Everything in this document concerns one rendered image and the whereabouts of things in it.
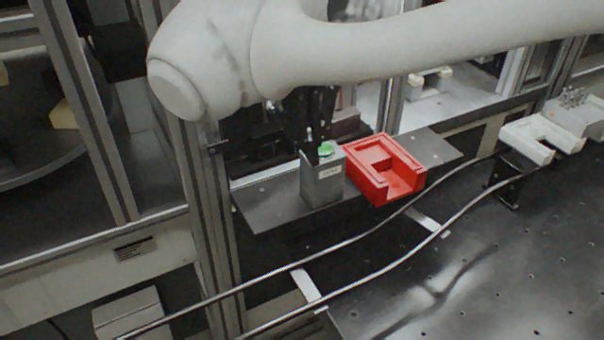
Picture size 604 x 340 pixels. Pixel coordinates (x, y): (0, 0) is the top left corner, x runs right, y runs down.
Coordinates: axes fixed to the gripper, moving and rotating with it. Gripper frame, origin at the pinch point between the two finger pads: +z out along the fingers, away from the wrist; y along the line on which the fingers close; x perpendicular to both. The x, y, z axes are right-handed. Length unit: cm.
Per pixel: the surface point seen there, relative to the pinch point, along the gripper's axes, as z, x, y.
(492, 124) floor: 148, -84, -154
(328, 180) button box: 11.6, -0.2, -2.9
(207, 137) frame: 1.2, -14.1, 15.4
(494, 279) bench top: 44, 23, -33
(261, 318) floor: 110, -24, 21
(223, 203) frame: 19.3, -12.0, 17.6
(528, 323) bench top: 43, 34, -31
